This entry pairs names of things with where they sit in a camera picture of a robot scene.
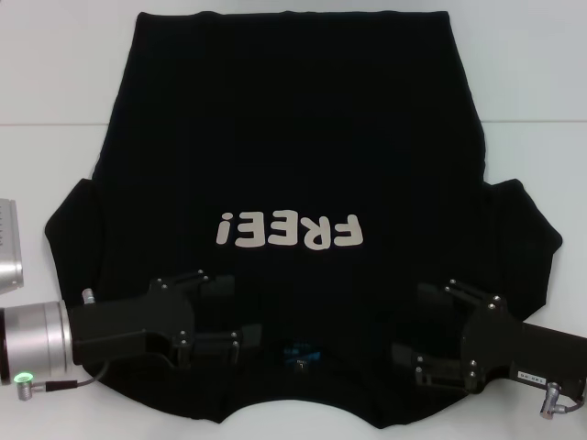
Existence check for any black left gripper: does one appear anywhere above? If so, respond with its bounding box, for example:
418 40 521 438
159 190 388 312
68 269 263 370

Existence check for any black shirt with FREE print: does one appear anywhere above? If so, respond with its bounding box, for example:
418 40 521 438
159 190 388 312
44 9 564 433

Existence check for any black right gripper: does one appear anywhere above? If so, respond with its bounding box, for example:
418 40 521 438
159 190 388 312
389 277 587 399

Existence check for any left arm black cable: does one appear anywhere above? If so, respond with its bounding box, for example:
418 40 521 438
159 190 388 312
16 359 112 401

